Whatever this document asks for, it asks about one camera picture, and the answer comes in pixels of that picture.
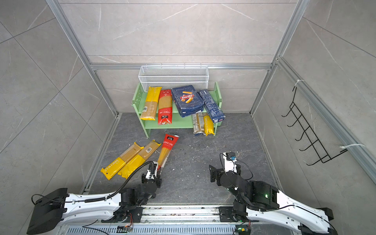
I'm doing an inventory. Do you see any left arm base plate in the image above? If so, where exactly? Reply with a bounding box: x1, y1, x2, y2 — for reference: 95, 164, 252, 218
101, 207, 144, 223

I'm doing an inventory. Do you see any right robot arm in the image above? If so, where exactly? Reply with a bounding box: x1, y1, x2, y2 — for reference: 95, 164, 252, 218
209, 165, 338, 235

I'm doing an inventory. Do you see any red spaghetti bag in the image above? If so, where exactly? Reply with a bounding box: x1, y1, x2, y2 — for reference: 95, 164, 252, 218
158, 90, 172, 125
157, 134, 179, 170

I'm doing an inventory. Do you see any green metal shelf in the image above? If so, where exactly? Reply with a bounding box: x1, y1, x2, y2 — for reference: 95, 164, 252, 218
132, 82, 222, 138

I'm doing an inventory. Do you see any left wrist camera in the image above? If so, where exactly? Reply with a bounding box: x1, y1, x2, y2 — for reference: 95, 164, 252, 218
145, 162, 159, 180

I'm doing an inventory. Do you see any yellow top brown spaghetti bag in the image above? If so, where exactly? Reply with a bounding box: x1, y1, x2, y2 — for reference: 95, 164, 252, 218
140, 87, 162, 120

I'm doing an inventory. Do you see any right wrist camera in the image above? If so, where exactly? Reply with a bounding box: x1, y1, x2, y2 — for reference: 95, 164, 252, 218
222, 152, 238, 173

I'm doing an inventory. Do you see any black wire hook rack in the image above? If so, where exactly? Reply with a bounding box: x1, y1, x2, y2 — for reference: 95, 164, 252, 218
282, 87, 348, 166

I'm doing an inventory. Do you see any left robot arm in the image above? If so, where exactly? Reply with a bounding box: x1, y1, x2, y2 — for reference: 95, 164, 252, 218
26, 175, 162, 235

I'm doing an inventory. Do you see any long blue spaghetti box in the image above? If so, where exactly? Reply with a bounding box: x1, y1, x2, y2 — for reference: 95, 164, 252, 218
198, 89, 225, 123

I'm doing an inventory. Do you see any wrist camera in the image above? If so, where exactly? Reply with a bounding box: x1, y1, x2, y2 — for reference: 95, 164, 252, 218
222, 152, 238, 173
145, 162, 159, 180

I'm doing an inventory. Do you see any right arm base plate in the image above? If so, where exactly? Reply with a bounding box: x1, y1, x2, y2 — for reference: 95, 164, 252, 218
218, 206, 243, 222

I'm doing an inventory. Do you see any yellow Pastatime spaghetti bag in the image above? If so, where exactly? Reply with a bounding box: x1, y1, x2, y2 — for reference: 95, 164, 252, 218
203, 113, 214, 136

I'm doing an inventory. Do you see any blue Barilla rigatoni box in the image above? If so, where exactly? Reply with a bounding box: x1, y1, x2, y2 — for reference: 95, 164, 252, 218
171, 85, 204, 118

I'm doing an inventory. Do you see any white wire mesh basket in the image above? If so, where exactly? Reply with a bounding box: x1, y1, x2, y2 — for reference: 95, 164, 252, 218
138, 65, 209, 92

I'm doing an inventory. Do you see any yellow pasta bag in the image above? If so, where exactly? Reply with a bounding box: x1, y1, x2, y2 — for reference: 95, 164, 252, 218
100, 142, 144, 180
117, 140, 162, 179

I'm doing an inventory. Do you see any clear black label pasta bag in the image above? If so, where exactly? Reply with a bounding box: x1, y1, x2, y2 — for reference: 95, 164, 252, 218
192, 112, 205, 136

